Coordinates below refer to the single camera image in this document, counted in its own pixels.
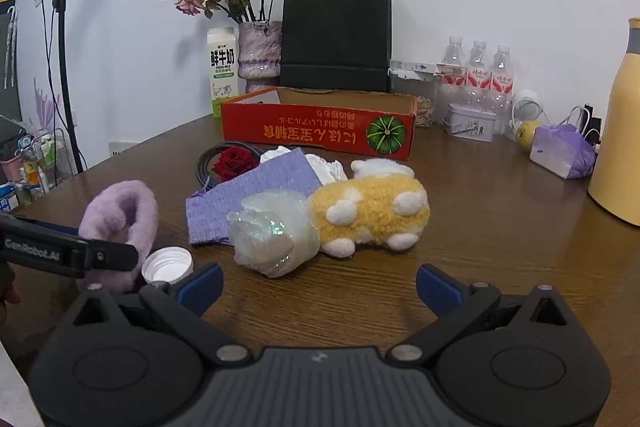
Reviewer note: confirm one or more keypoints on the white wall outlet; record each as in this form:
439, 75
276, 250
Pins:
121, 147

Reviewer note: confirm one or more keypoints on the person's left hand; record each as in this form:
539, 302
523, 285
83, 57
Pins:
9, 294

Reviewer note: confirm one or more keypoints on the white tin box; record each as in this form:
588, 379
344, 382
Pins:
470, 122

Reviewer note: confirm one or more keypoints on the green apple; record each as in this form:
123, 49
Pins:
527, 134

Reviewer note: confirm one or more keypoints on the purple knitted cloth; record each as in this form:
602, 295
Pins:
250, 192

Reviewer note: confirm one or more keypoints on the white flat carton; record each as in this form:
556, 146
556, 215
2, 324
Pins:
410, 68

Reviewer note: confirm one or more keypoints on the purple fuzzy slipper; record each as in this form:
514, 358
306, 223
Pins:
140, 217

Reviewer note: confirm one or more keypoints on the white bottle cap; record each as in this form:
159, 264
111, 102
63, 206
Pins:
167, 264

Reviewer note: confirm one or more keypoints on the yellow thermos bottle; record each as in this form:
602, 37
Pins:
620, 132

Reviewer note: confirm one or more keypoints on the clear plastic bag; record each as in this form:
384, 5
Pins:
270, 232

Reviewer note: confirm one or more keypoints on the black paper bag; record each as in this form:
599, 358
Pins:
335, 37

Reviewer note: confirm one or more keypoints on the clear water bottle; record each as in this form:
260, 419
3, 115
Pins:
479, 67
501, 79
452, 57

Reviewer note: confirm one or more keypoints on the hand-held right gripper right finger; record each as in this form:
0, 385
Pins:
440, 289

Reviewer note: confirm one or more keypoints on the black light stand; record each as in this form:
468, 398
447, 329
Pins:
64, 57

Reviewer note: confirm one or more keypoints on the purple tissue pack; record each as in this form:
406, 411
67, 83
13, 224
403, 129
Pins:
562, 152

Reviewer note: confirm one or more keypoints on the glass jar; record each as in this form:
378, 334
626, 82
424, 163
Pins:
425, 112

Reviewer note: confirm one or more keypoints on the red rose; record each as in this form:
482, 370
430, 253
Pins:
235, 162

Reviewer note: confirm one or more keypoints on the yellow white plush toy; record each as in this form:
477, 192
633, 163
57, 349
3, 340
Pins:
370, 207

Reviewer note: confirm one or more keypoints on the storage cart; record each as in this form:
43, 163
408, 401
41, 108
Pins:
35, 167

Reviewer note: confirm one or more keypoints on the white green milk carton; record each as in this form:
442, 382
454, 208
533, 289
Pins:
222, 72

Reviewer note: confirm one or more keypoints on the red cardboard box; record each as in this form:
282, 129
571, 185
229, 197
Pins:
300, 129

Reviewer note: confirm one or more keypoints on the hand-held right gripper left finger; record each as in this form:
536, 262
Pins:
202, 287

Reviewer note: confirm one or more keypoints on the small white fan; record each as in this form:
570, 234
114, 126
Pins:
526, 104

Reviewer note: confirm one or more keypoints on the white crumpled tissue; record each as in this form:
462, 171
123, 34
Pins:
325, 169

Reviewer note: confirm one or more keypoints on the purple white vase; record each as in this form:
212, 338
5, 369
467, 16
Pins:
257, 52

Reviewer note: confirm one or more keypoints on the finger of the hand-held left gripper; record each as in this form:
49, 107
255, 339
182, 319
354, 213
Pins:
112, 257
50, 228

